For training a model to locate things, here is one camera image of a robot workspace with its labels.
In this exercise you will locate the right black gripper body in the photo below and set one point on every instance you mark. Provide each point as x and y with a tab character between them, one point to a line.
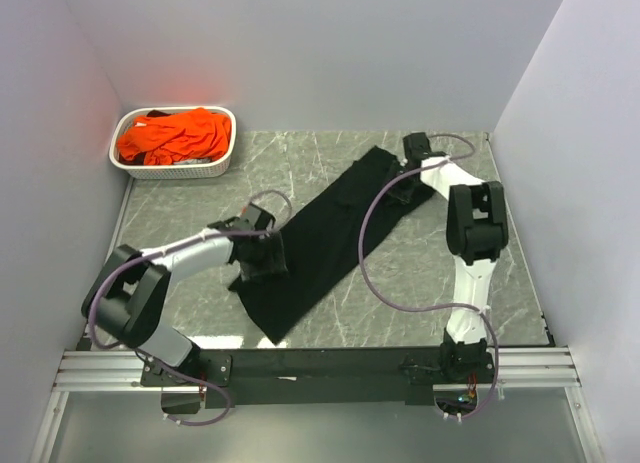
402	189

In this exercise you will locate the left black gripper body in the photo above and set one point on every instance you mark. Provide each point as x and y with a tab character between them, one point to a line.
263	261

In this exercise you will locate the black t-shirt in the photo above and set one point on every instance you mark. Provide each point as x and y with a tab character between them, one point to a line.
320	248

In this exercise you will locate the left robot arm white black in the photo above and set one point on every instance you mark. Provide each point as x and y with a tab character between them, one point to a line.
126	302

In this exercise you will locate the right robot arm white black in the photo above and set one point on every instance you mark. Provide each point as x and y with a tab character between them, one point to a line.
476	234

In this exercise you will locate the black base beam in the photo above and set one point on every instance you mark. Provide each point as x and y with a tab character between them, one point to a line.
343	375

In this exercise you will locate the white plastic laundry basket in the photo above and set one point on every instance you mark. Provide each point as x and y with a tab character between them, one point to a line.
190	169

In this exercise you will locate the orange t-shirt in basket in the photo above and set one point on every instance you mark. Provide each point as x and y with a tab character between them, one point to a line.
162	139

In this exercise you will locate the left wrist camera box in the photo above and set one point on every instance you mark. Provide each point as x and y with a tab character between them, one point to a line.
255	218

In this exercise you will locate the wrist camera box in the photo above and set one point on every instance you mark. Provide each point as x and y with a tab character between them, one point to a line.
255	218
417	147

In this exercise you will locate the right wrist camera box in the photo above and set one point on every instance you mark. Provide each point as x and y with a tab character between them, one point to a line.
417	147

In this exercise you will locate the aluminium rail frame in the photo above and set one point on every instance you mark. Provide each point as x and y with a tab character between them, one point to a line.
98	412

